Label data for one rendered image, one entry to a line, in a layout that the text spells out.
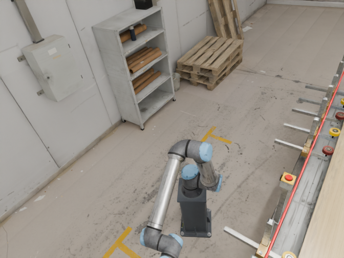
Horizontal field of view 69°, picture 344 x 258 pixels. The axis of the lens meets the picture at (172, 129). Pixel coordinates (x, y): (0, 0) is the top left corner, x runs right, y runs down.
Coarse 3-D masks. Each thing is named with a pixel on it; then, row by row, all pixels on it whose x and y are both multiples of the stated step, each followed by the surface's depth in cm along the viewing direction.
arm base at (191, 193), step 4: (184, 188) 219; (196, 188) 215; (200, 188) 219; (184, 192) 222; (188, 192) 217; (192, 192) 216; (196, 192) 217; (200, 192) 220; (188, 196) 218; (192, 196) 218; (196, 196) 218
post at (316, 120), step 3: (315, 117) 197; (315, 120) 196; (318, 120) 196; (312, 123) 200; (315, 123) 198; (312, 126) 201; (315, 126) 200; (312, 129) 203; (315, 129) 201; (312, 132) 204; (309, 135) 208; (312, 135) 206; (309, 138) 209; (312, 138) 208; (309, 141) 211; (306, 144) 215; (309, 144) 213; (309, 147) 215
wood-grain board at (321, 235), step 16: (336, 144) 205; (336, 160) 194; (336, 176) 183; (320, 192) 175; (336, 192) 173; (320, 208) 166; (336, 208) 165; (320, 224) 159; (336, 224) 157; (304, 240) 153; (320, 240) 152; (336, 240) 150; (304, 256) 146; (320, 256) 145; (336, 256) 144
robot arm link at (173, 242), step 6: (168, 234) 139; (174, 234) 136; (162, 240) 135; (168, 240) 134; (174, 240) 134; (180, 240) 135; (162, 246) 133; (168, 246) 132; (174, 246) 132; (180, 246) 134; (162, 252) 132; (168, 252) 130; (174, 252) 130
